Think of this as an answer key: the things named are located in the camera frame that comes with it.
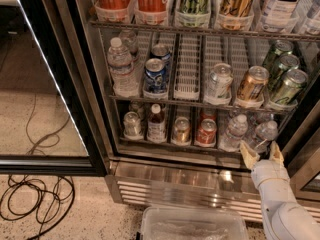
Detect blue soda can front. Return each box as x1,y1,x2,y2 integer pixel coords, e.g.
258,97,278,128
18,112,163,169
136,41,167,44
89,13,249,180
143,58,167,97

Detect white bottle top right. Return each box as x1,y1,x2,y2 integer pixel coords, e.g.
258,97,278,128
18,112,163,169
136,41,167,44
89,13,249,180
297,0,320,36

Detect green can rear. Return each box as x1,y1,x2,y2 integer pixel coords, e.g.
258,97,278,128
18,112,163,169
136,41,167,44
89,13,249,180
262,40,294,70

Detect white carton top shelf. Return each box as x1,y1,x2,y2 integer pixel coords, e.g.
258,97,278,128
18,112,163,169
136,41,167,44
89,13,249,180
257,0,300,33

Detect blue soda can rear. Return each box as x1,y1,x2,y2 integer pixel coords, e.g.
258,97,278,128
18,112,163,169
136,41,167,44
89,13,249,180
150,43,171,70

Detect white silver can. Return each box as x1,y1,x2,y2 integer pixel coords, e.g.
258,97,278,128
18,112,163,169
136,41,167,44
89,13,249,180
204,63,233,105

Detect green can front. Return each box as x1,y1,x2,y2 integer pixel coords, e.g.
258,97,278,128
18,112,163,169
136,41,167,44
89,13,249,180
270,69,308,105

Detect rear water bottle middle shelf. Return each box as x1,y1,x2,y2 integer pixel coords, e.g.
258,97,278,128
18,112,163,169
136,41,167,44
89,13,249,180
119,30,139,61

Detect gold can bottom shelf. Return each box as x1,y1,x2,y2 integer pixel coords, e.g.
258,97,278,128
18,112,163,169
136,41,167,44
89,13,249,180
172,117,191,145

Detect large water bottle middle shelf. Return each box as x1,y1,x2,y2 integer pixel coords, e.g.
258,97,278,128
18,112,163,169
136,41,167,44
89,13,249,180
107,37,139,98

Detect clear water bottle bottom shelf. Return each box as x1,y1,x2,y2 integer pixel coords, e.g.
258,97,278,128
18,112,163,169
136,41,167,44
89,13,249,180
218,114,248,152

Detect blue soda can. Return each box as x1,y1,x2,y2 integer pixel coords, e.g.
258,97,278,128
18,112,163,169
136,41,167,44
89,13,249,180
150,43,171,70
143,58,167,97

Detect red soda can rear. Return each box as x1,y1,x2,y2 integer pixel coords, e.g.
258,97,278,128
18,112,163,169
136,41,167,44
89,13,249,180
200,108,217,121

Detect green can middle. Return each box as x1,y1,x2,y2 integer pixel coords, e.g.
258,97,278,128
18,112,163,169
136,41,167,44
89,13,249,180
268,54,300,90

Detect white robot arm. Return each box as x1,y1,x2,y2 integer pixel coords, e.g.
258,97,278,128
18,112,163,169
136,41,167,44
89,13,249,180
240,141,320,240

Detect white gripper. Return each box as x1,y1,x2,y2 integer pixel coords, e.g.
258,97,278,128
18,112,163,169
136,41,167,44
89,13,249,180
240,140,289,188

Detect glass fridge door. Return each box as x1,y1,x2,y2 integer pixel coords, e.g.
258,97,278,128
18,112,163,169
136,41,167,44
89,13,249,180
0,0,107,176

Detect gold copper can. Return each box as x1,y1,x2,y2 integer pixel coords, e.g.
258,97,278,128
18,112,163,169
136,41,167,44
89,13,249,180
235,66,269,107

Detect clear plastic bin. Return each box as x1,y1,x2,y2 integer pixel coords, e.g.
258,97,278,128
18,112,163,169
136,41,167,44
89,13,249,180
139,206,249,240

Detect stainless steel fridge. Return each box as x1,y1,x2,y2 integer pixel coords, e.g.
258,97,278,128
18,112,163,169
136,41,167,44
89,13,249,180
66,0,320,222

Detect red soda can front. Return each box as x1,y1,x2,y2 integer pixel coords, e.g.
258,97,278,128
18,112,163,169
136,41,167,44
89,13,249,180
195,119,217,147

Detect brown glass drink bottle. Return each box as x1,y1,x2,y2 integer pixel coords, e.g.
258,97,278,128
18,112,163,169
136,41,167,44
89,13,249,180
147,104,166,143

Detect black cable on floor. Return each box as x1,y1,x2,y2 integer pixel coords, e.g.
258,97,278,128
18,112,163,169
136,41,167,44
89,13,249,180
0,93,76,240

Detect empty white shelf organizer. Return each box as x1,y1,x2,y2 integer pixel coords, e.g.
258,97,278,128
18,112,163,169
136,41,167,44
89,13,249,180
174,35,201,101

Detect silver can bottom left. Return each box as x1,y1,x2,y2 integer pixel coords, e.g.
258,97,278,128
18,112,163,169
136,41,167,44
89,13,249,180
123,112,142,140

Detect red soda can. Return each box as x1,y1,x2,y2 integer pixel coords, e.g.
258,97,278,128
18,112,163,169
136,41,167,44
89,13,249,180
195,119,217,147
200,108,217,121

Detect gold tall can top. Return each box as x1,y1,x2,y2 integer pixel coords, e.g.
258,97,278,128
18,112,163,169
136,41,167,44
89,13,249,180
215,0,254,31

